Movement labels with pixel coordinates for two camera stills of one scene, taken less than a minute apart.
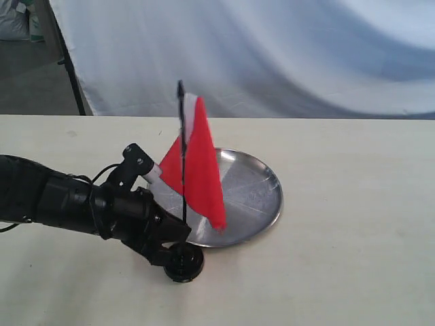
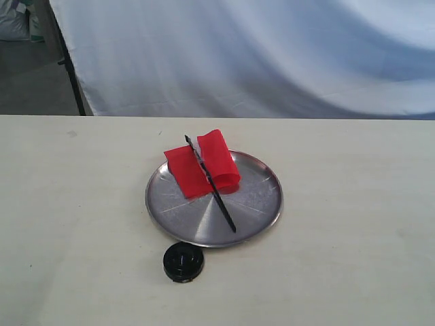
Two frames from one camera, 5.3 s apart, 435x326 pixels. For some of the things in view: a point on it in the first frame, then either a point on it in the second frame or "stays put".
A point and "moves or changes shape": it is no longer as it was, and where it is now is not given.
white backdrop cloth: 254,59 stays put
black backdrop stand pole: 68,62 stays put
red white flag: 190,168 moves or changes shape
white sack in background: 18,21 stays put
